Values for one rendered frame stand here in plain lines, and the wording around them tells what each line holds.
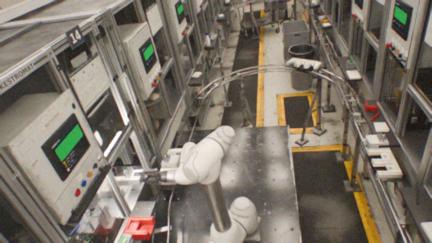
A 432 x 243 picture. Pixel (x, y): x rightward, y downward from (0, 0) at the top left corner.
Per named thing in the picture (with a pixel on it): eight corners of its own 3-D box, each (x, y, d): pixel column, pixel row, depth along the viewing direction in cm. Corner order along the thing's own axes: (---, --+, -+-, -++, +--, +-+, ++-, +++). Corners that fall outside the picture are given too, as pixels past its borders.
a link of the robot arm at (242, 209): (263, 219, 194) (260, 196, 182) (249, 242, 182) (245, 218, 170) (241, 210, 202) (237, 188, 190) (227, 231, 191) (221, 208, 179)
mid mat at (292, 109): (324, 132, 370) (324, 132, 370) (278, 134, 381) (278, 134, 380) (313, 92, 452) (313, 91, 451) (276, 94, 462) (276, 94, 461)
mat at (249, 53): (263, 134, 387) (263, 132, 387) (218, 135, 398) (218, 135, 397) (264, 9, 863) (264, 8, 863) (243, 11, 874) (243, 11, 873)
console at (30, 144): (70, 225, 132) (14, 144, 107) (15, 225, 137) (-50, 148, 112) (110, 160, 166) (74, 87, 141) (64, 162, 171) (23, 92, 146)
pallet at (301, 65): (286, 69, 352) (286, 62, 346) (292, 65, 360) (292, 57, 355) (315, 74, 330) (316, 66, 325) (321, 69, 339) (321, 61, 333)
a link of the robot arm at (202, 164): (249, 240, 181) (229, 272, 167) (227, 230, 190) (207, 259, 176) (224, 139, 141) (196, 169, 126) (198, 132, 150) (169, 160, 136)
